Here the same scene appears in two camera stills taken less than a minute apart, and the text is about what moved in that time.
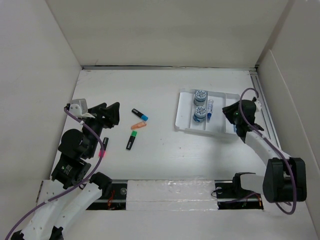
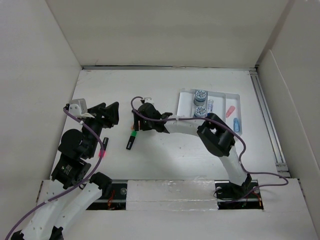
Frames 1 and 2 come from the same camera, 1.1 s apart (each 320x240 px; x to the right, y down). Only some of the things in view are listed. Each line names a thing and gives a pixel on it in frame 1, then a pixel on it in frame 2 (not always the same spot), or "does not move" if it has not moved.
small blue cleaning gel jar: (199, 116) does not move
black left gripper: (108, 115) does not move
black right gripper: (228, 110) -> (137, 118)
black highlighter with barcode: (133, 134) does not move
